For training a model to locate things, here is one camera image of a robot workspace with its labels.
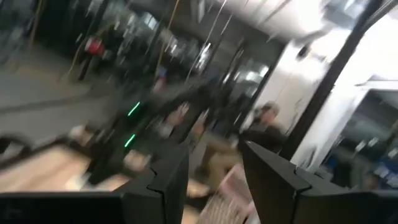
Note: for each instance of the person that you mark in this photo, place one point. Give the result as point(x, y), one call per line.
point(264, 137)

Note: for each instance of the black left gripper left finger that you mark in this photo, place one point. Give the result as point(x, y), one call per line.
point(161, 199)

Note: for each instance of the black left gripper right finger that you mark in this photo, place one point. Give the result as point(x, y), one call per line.
point(280, 193)

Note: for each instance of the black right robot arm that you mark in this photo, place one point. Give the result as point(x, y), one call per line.
point(115, 149)

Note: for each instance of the black aluminium table frame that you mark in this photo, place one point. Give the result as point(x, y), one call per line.
point(329, 77)

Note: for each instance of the pink plastic basket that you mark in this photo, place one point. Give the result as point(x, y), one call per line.
point(230, 193)

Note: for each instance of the red background object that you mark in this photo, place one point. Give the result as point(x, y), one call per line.
point(94, 46)

